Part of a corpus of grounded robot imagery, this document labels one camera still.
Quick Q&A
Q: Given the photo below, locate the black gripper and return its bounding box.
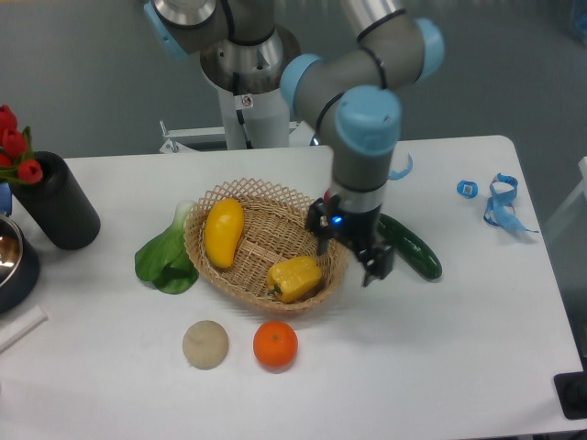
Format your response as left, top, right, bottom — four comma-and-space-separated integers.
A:
305, 195, 394, 287

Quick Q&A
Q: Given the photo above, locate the yellow bell pepper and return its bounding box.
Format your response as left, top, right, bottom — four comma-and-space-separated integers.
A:
267, 256, 322, 303

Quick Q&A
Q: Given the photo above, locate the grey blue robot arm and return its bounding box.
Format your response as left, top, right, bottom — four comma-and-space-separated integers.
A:
144, 1, 445, 281

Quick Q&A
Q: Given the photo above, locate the woven wicker basket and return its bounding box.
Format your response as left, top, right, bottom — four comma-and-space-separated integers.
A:
184, 178, 349, 314

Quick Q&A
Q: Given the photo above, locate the green cucumber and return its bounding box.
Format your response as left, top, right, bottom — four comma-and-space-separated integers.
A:
378, 214, 443, 281

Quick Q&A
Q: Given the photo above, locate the blue ribbon strip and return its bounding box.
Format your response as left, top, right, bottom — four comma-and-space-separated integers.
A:
388, 154, 414, 182

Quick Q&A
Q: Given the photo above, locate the yellow mango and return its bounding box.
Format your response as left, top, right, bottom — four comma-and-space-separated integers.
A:
204, 198, 245, 269

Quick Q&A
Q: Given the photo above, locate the orange tangerine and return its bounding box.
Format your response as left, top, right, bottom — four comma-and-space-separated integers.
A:
253, 321, 298, 369

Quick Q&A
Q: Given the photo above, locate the small blue tape roll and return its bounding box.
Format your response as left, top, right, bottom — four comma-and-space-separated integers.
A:
456, 180, 479, 199

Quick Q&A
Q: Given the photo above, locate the blue crumpled ribbon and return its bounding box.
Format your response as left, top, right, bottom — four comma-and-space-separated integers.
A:
483, 173, 538, 233

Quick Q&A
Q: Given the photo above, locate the beige steamed bun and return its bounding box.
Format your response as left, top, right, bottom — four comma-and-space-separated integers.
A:
182, 320, 229, 370

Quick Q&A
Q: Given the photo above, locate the green bok choy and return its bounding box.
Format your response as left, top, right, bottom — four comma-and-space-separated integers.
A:
134, 200, 199, 295

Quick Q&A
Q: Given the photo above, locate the black device at edge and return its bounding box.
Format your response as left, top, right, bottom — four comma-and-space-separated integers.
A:
553, 371, 586, 420

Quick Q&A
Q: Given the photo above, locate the black cylindrical vase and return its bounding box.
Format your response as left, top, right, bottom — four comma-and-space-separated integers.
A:
10, 151, 101, 250

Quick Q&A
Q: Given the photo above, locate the metal bowl dark rim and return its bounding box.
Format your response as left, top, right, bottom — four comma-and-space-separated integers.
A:
1, 215, 40, 314

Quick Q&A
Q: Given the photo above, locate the red tulip bouquet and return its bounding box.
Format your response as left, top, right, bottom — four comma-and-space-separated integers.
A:
1, 104, 43, 185

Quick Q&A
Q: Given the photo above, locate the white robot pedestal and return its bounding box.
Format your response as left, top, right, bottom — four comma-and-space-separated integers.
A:
160, 24, 301, 153

